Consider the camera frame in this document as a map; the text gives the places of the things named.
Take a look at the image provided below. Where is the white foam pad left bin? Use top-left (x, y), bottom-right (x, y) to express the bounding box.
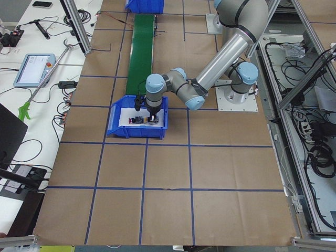
top-left (119, 108), bottom-right (164, 127)

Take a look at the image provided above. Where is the blue left plastic bin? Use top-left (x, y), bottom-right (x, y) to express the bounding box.
top-left (107, 95), bottom-right (168, 139)

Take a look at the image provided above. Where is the green conveyor belt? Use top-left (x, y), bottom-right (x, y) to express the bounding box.
top-left (125, 14), bottom-right (155, 95)

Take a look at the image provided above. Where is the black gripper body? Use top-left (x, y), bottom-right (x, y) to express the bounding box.
top-left (148, 106), bottom-right (159, 117)

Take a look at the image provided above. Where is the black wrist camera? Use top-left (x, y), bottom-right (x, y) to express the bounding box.
top-left (134, 95), bottom-right (145, 111)

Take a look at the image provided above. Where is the black power adapter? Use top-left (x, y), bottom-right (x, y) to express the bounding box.
top-left (58, 80), bottom-right (78, 89)

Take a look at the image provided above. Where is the red push button switch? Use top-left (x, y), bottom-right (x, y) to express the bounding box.
top-left (129, 116), bottom-right (147, 124)

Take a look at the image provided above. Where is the teach pendant tablet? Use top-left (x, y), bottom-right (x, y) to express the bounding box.
top-left (13, 54), bottom-right (56, 88)

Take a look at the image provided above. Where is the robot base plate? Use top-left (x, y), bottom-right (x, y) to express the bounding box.
top-left (205, 14), bottom-right (223, 35)
top-left (215, 86), bottom-right (258, 112)

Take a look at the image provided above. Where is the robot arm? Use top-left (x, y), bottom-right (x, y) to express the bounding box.
top-left (213, 0), bottom-right (229, 34)
top-left (144, 0), bottom-right (269, 119)

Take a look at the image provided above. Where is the blue right plastic bin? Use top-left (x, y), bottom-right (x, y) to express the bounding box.
top-left (125, 0), bottom-right (164, 14)

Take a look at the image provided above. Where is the green handled reach grabber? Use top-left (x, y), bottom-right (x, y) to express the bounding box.
top-left (18, 39), bottom-right (78, 122)

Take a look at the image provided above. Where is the blue plastic bin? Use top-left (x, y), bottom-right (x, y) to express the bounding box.
top-left (107, 95), bottom-right (168, 139)
top-left (125, 0), bottom-right (164, 14)

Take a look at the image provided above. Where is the aluminium frame post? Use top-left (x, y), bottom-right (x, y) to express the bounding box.
top-left (60, 0), bottom-right (92, 56)

